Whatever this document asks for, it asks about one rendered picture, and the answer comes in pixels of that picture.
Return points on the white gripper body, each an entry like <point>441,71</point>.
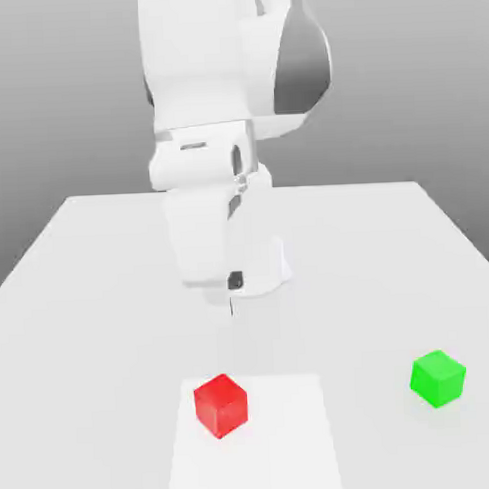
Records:
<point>198,238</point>

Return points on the small green cube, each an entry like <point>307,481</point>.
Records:
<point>438,380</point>

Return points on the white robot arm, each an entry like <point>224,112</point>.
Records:
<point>204,50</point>

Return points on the small red cube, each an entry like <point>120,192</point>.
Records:
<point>221,405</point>

